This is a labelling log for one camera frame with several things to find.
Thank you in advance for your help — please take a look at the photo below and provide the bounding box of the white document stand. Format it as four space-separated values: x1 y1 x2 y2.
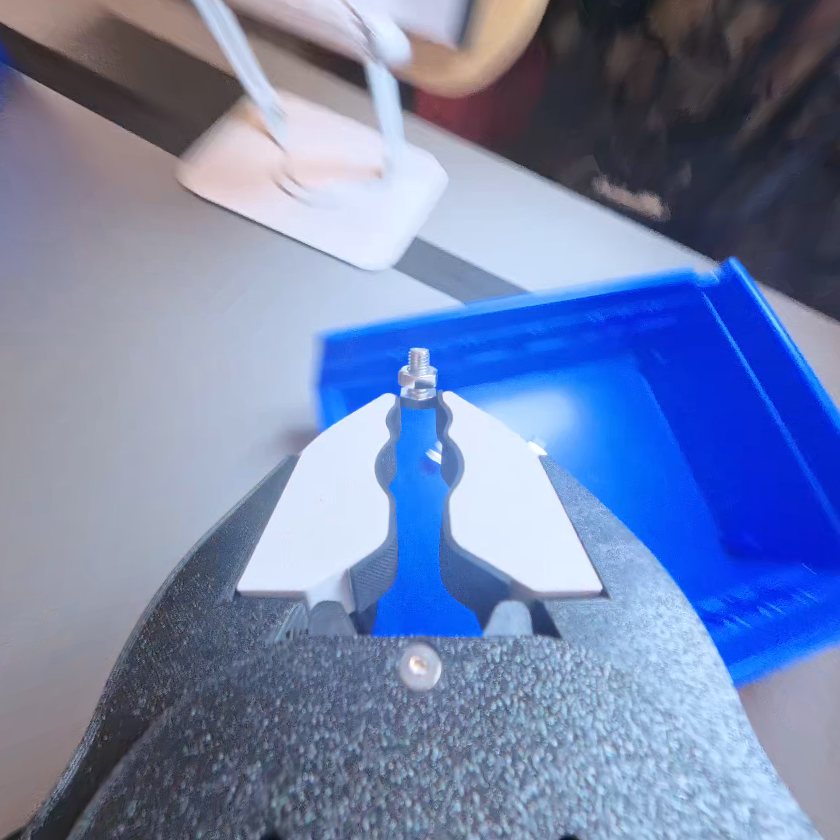
175 0 552 273

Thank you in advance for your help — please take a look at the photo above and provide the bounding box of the blue plastic bin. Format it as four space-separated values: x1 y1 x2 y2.
313 258 840 690

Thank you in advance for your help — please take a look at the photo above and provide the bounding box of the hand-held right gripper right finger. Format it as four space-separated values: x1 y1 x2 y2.
440 390 606 607

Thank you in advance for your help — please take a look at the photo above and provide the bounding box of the printed instruction sheet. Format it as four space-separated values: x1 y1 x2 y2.
250 0 473 47

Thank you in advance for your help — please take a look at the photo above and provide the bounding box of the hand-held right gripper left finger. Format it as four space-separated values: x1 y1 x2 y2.
237 392 400 613

